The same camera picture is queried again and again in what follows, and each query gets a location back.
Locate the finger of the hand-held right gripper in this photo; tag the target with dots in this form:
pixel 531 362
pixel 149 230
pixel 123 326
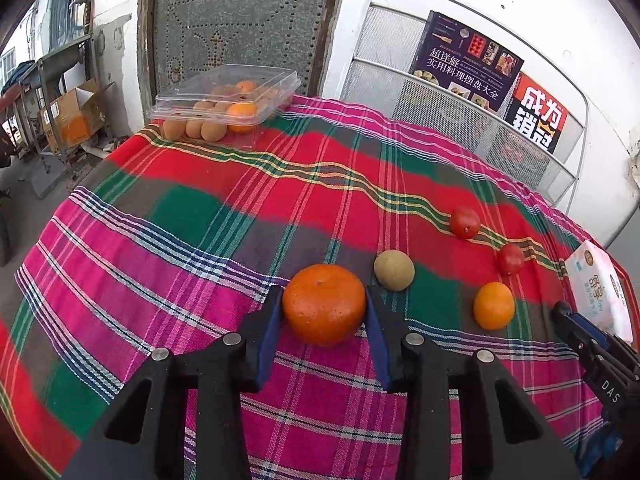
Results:
pixel 575 330
pixel 595 325

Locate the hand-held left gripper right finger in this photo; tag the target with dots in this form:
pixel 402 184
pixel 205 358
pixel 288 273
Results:
pixel 377 345

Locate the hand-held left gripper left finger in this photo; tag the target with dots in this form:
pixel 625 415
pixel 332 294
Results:
pixel 270 340

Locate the red cardboard box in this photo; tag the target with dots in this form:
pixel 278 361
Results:
pixel 625 285

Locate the deep orange mandarin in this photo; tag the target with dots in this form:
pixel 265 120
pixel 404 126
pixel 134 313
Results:
pixel 324 305

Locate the brown kiwi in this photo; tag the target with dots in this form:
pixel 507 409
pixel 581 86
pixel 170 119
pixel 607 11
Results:
pixel 394 270

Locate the small yellowish orange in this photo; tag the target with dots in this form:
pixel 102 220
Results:
pixel 494 305

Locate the red tomato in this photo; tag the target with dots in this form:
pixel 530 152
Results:
pixel 465 222
pixel 510 259

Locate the pile of tan round fruits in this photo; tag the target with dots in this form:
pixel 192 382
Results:
pixel 192 127

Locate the person's right hand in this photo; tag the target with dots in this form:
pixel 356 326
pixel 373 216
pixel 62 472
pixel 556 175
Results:
pixel 610 445

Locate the white tissue pack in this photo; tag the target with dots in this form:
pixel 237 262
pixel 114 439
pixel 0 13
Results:
pixel 597 285

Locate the red green plaid tablecloth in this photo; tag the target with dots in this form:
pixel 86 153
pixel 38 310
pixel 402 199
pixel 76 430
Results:
pixel 200 260

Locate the red and black book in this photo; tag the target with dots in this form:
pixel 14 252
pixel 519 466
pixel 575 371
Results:
pixel 540 115

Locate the small orange in clamshell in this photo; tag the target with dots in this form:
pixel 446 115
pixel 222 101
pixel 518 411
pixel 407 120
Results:
pixel 245 86
pixel 241 112

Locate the clear plastic clamshell container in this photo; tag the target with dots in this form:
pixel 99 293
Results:
pixel 200 87

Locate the grey metal mesh rack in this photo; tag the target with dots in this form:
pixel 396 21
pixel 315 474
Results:
pixel 380 60

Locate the dark cookbook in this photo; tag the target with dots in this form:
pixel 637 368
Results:
pixel 465 60

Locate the brown cardboard carton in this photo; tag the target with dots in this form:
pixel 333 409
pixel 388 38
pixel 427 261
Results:
pixel 75 120

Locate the studded metal door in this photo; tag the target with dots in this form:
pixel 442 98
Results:
pixel 225 15

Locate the grey metal cart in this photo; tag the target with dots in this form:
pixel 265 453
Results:
pixel 50 70

